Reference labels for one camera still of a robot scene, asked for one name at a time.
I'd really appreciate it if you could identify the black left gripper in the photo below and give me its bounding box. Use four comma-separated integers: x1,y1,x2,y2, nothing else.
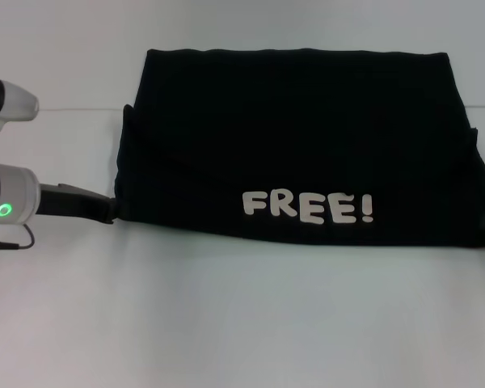
36,182,118,225

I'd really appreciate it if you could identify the black shirt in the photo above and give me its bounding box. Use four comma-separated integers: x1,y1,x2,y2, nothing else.
113,48,485,247

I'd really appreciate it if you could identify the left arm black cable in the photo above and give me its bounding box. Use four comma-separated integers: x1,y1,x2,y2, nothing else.
0,223,36,251

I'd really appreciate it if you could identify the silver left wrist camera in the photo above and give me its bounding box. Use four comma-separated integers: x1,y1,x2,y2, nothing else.
0,75,40,162

